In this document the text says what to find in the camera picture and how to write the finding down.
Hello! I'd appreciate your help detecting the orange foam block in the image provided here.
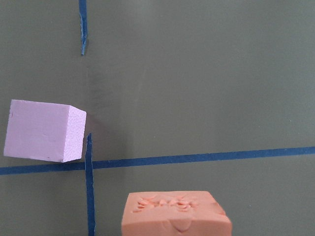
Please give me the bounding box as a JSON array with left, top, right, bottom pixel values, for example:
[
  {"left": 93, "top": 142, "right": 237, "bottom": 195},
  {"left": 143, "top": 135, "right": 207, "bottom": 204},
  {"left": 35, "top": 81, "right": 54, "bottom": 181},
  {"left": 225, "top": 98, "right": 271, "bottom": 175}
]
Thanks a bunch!
[{"left": 121, "top": 191, "right": 232, "bottom": 236}]

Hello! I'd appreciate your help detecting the pink foam block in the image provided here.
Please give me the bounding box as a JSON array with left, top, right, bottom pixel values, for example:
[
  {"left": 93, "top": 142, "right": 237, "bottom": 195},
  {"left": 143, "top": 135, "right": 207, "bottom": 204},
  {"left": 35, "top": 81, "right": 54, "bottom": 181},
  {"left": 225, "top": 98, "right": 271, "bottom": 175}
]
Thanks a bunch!
[{"left": 3, "top": 99, "right": 87, "bottom": 163}]

